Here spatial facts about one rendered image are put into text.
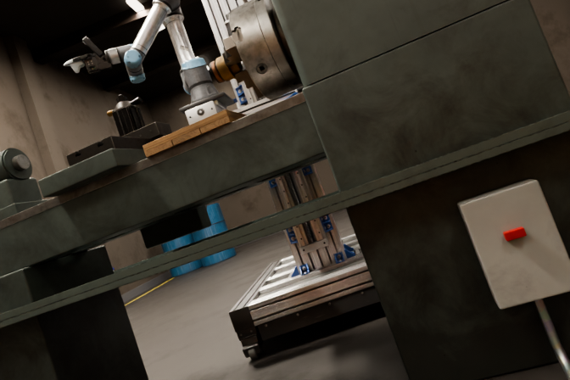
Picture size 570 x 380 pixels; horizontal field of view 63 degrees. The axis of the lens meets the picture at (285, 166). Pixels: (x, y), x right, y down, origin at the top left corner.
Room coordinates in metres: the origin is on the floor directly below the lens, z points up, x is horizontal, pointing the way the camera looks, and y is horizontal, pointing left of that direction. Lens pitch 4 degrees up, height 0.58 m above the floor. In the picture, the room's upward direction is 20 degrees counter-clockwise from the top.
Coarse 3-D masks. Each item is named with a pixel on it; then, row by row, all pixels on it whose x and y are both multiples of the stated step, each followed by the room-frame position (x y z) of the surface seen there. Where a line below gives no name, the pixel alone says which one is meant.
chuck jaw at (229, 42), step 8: (232, 32) 1.36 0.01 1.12; (240, 32) 1.35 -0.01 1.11; (224, 40) 1.38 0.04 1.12; (232, 40) 1.37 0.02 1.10; (240, 40) 1.35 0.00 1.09; (224, 48) 1.43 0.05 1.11; (232, 48) 1.38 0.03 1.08; (224, 56) 1.46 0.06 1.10; (232, 56) 1.43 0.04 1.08; (232, 64) 1.48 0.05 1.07
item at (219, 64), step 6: (216, 60) 1.50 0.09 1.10; (222, 60) 1.48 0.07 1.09; (210, 66) 1.50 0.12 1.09; (216, 66) 1.50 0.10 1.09; (222, 66) 1.48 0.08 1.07; (234, 66) 1.49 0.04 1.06; (240, 66) 1.54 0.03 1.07; (216, 72) 1.50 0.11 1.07; (222, 72) 1.49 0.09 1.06; (228, 72) 1.49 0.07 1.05; (234, 72) 1.51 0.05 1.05; (216, 78) 1.51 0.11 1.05; (222, 78) 1.52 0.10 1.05; (228, 78) 1.51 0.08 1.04; (234, 78) 1.52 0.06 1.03
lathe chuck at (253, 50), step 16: (240, 16) 1.36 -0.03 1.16; (256, 16) 1.33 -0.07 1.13; (256, 32) 1.33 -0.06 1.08; (240, 48) 1.35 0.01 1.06; (256, 48) 1.34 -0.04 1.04; (256, 64) 1.36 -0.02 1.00; (272, 64) 1.36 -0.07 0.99; (256, 80) 1.39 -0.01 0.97; (272, 80) 1.40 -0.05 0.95; (272, 96) 1.48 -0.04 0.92
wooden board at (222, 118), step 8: (224, 112) 1.35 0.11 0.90; (232, 112) 1.40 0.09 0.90; (200, 120) 1.37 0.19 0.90; (208, 120) 1.36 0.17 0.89; (216, 120) 1.36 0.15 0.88; (224, 120) 1.35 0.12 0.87; (232, 120) 1.37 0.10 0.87; (184, 128) 1.39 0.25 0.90; (192, 128) 1.38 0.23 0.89; (200, 128) 1.37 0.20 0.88; (208, 128) 1.37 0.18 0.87; (216, 128) 1.37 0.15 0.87; (168, 136) 1.40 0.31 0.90; (176, 136) 1.39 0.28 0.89; (184, 136) 1.39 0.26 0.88; (192, 136) 1.38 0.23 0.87; (152, 144) 1.42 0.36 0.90; (160, 144) 1.41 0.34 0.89; (168, 144) 1.40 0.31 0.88; (176, 144) 1.40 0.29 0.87; (144, 152) 1.42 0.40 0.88; (152, 152) 1.42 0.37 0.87; (160, 152) 1.42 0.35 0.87
